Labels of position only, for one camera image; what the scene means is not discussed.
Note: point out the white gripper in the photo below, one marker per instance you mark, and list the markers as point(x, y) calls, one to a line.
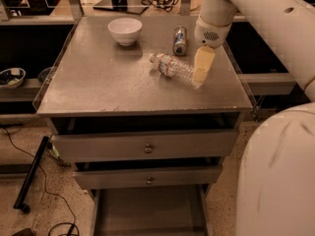
point(209, 34)

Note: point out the clear plastic water bottle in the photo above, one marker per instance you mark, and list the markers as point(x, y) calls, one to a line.
point(172, 67)

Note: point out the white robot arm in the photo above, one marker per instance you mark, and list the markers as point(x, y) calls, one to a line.
point(276, 182)

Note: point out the grey drawer cabinet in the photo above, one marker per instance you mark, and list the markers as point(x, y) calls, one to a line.
point(101, 87)

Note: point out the grey top drawer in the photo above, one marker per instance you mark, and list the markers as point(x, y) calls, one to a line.
point(145, 145)

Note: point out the grey middle drawer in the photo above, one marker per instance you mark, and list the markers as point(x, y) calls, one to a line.
point(148, 177)

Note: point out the grey open bottom drawer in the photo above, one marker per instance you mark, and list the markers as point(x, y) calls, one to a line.
point(152, 211)

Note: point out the blue silver soda can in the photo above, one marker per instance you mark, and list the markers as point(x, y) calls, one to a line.
point(180, 41)

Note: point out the grey side shelf right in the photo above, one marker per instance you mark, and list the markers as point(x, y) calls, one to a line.
point(268, 83)

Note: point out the grey side shelf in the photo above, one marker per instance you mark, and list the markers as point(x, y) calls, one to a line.
point(268, 83)
point(27, 91)

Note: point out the white ceramic bowl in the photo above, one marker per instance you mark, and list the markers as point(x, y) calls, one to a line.
point(125, 31)

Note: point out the black monitor stand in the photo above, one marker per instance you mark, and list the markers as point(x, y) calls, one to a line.
point(135, 7)

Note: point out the grey side shelf left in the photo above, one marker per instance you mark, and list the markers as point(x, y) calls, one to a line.
point(27, 91)

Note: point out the bowl with small items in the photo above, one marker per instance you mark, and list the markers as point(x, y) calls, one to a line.
point(12, 78)

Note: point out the black bar on floor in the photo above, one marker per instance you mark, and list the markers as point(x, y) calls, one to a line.
point(20, 200)

